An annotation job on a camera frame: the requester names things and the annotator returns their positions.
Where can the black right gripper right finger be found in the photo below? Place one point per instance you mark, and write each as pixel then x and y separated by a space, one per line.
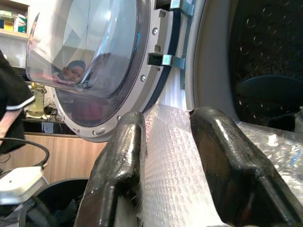
pixel 232 160

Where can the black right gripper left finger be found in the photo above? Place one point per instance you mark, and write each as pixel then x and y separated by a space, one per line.
pixel 118 151

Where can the white twin-drum washing machine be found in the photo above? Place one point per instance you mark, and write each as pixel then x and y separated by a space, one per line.
pixel 208 59

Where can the wooden cabinet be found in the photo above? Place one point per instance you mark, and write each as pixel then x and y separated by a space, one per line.
pixel 71 156

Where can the clear bubble wrap sheet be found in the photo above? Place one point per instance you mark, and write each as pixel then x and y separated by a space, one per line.
pixel 170 165

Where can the black laundry basket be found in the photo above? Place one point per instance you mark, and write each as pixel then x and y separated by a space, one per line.
pixel 61 189

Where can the pale yellow bottle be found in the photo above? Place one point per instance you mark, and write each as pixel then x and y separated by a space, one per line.
pixel 36 101

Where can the round glass washer door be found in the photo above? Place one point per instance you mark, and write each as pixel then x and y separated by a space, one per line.
pixel 94 35

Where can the person in black shirt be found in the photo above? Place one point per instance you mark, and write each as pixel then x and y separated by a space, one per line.
pixel 11 89

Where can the white and green box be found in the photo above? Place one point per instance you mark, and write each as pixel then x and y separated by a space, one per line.
pixel 20 23

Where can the yellow box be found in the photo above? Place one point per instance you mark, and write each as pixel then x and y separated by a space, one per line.
pixel 9 24

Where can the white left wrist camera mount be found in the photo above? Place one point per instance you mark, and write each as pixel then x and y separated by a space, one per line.
pixel 19 179

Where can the metal door hinge bracket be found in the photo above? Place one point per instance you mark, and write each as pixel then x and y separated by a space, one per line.
pixel 181 7
pixel 172 61

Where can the wooden wall shelf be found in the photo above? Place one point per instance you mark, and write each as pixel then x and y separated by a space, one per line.
pixel 14 34

